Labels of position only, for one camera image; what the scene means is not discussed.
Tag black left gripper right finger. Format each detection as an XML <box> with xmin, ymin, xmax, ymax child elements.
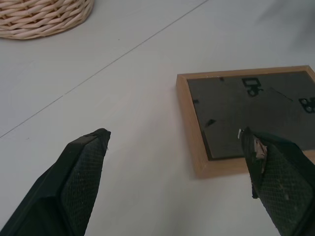
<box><xmin>238</xmin><ymin>126</ymin><xmax>315</xmax><ymax>236</ymax></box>

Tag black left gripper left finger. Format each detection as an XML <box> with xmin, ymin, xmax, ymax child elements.
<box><xmin>0</xmin><ymin>128</ymin><xmax>112</xmax><ymax>236</ymax></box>

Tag woven wicker basket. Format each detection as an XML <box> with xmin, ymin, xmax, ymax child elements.
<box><xmin>0</xmin><ymin>0</ymin><xmax>95</xmax><ymax>40</ymax></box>

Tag wooden picture frame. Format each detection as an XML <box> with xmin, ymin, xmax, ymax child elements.
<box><xmin>176</xmin><ymin>64</ymin><xmax>315</xmax><ymax>179</ymax></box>

